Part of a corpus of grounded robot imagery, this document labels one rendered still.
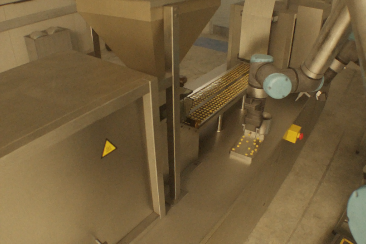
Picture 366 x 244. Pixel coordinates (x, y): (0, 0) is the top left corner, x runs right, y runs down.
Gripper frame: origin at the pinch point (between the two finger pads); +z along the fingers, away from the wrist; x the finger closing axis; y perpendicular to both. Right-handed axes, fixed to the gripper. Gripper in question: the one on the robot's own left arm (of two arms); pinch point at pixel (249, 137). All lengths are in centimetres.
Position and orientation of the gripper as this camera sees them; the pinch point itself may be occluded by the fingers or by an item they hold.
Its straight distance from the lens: 123.4
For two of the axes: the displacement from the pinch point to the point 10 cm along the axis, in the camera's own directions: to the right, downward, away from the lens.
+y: 5.2, -4.3, 7.4
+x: -8.5, -2.6, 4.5
